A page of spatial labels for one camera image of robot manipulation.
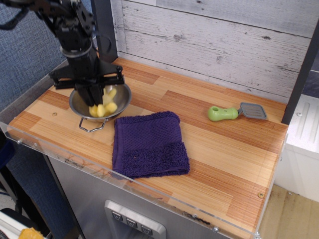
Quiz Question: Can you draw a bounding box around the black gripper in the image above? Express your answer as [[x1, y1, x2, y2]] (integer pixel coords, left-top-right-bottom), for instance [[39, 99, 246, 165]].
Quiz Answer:
[[49, 48, 125, 107]]

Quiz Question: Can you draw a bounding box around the yellow plush duck toy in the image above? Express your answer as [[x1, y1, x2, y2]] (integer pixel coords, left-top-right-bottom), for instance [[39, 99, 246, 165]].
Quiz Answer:
[[89, 88, 118, 118]]

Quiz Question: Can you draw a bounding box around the stainless steel bowl with handles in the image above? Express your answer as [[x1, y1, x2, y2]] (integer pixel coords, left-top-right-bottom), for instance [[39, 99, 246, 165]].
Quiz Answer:
[[69, 84, 132, 132]]

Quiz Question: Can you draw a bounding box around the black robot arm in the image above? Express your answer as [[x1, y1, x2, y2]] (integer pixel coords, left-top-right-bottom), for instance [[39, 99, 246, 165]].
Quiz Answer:
[[0, 0, 125, 107]]

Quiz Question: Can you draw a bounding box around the purple terry cloth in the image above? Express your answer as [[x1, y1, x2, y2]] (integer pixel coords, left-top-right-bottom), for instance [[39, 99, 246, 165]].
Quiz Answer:
[[112, 111, 190, 179]]

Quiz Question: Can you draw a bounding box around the stainless steel cabinet front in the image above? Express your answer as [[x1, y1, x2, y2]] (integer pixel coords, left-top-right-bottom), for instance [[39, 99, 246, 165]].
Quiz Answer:
[[48, 157, 224, 239]]

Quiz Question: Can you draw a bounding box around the clear acrylic edge guard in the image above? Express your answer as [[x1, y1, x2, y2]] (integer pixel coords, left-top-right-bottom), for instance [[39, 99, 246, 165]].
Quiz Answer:
[[1, 115, 288, 239]]

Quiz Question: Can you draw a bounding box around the silver dispenser button panel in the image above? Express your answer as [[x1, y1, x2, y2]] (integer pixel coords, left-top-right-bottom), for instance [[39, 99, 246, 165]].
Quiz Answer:
[[104, 200, 166, 239]]

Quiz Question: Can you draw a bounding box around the left dark grey post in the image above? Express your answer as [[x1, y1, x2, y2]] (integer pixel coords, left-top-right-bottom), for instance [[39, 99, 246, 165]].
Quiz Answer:
[[91, 0, 118, 63]]

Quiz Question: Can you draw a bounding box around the dark grey post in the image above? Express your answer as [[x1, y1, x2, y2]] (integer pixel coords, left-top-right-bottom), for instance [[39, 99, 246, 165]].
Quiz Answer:
[[91, 0, 118, 63], [281, 21, 319, 125]]

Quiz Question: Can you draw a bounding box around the green handled grey toy spatula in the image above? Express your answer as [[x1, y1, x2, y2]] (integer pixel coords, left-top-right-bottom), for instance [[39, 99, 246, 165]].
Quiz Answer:
[[207, 102, 267, 121]]

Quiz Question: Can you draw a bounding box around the right dark grey post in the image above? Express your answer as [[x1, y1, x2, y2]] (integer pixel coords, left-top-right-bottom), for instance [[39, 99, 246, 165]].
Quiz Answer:
[[281, 21, 319, 125]]

